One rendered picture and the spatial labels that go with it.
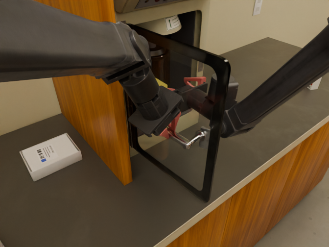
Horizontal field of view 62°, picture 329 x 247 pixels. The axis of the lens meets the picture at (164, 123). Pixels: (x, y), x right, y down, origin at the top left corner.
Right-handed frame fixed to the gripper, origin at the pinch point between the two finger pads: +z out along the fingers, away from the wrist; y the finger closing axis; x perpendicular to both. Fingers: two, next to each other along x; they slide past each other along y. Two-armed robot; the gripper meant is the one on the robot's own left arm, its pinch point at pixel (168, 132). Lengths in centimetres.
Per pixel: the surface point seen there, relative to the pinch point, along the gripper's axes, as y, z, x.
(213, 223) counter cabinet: 5.7, 48.5, 6.5
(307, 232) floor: -35, 151, 27
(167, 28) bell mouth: -24.5, -2.2, -22.4
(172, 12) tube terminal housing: -26.6, -6.7, -20.7
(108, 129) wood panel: 7.5, 5.1, -18.7
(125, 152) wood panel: 8.9, 10.9, -13.5
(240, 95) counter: -46, 52, -19
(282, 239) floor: -21, 144, 19
